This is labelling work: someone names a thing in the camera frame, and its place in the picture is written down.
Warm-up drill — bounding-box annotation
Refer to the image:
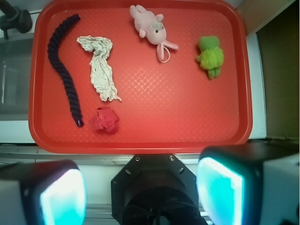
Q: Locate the green plush frog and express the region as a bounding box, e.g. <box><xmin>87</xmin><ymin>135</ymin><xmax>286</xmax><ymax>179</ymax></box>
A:
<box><xmin>195</xmin><ymin>36</ymin><xmax>225</xmax><ymax>80</ymax></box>

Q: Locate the red plastic tray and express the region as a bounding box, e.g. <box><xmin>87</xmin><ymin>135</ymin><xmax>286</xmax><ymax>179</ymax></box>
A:
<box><xmin>29</xmin><ymin>0</ymin><xmax>252</xmax><ymax>154</ymax></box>

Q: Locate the crumpled white paper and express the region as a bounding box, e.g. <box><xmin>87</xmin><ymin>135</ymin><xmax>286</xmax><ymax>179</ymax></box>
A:
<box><xmin>76</xmin><ymin>35</ymin><xmax>122</xmax><ymax>102</ymax></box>

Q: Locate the dark purple twisted rope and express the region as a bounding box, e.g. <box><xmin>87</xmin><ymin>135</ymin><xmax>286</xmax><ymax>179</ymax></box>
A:
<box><xmin>47</xmin><ymin>14</ymin><xmax>84</xmax><ymax>128</ymax></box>

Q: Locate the crumpled red paper ball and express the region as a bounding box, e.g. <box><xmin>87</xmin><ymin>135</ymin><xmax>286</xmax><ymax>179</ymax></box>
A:
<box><xmin>90</xmin><ymin>107</ymin><xmax>119</xmax><ymax>134</ymax></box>

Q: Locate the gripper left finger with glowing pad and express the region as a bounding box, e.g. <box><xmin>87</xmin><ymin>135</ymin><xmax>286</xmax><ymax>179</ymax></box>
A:
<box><xmin>0</xmin><ymin>160</ymin><xmax>87</xmax><ymax>225</ymax></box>

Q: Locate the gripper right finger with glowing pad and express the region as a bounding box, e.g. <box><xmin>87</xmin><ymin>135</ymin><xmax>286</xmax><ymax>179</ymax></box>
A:
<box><xmin>196</xmin><ymin>142</ymin><xmax>300</xmax><ymax>225</ymax></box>

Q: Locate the pink plush bunny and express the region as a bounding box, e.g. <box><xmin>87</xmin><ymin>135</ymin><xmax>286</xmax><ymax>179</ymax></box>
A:
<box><xmin>129</xmin><ymin>5</ymin><xmax>179</xmax><ymax>63</ymax></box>

